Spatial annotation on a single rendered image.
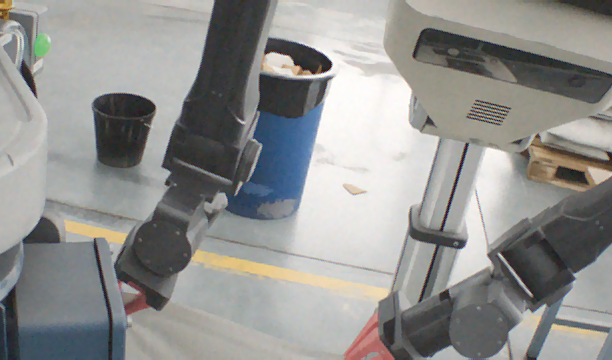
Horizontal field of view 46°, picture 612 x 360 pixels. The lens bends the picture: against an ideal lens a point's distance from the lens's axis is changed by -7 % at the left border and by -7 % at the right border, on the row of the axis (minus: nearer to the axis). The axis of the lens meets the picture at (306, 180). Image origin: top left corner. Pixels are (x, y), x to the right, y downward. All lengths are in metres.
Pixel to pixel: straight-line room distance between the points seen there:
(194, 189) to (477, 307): 0.29
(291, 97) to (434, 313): 2.22
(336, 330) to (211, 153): 1.98
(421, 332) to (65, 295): 0.41
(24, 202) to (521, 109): 0.91
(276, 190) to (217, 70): 2.50
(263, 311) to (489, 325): 2.02
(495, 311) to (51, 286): 0.40
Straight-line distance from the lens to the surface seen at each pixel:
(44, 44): 0.98
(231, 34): 0.65
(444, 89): 1.19
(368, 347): 0.82
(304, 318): 2.71
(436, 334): 0.80
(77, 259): 0.54
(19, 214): 0.43
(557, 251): 0.76
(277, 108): 2.96
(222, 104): 0.70
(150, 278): 0.82
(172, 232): 0.71
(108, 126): 3.37
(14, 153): 0.42
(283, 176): 3.13
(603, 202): 0.73
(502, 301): 0.72
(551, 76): 1.13
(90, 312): 0.49
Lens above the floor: 1.61
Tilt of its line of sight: 26 degrees down
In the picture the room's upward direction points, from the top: 12 degrees clockwise
